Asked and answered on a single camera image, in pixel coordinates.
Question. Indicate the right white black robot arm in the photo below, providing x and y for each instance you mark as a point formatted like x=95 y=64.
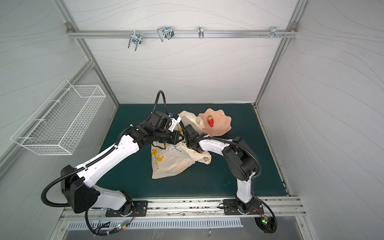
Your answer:
x=245 y=167

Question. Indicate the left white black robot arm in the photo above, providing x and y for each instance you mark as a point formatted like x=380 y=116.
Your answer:
x=79 y=184

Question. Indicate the pink scalloped fruit bowl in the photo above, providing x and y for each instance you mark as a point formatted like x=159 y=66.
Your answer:
x=221 y=122

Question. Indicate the aluminium top crossbar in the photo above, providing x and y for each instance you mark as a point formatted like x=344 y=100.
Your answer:
x=179 y=34

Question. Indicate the metal hook clamp middle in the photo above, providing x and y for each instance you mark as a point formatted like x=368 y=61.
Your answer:
x=165 y=33

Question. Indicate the white wire basket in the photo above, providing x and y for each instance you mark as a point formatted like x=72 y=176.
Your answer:
x=58 y=125

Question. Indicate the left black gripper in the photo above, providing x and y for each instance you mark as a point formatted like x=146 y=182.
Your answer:
x=175 y=135

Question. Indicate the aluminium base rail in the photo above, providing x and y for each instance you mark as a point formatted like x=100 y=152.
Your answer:
x=161 y=208

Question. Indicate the cream banana-print plastic bag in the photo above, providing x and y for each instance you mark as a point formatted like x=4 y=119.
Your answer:
x=170 y=160

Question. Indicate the red strawberry top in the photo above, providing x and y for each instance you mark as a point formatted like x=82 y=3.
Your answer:
x=210 y=121

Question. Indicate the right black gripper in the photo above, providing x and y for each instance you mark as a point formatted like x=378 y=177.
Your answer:
x=190 y=137

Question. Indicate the metal hook clamp small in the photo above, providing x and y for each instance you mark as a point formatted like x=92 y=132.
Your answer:
x=201 y=32

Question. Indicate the metal bracket clamp right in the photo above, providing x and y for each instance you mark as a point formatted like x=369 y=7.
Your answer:
x=274 y=33

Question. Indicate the metal hook clamp left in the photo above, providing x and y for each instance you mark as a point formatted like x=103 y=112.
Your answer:
x=135 y=40

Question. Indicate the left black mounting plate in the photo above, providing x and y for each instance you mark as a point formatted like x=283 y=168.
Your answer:
x=136 y=208

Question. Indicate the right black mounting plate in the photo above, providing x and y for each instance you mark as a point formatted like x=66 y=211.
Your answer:
x=237 y=207

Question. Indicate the white slotted cable duct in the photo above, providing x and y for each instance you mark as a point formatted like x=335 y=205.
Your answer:
x=146 y=224

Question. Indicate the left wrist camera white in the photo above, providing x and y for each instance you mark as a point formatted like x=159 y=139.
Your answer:
x=175 y=119

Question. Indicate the black mounting plate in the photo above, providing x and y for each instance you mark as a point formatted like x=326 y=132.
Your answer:
x=136 y=208
x=237 y=207

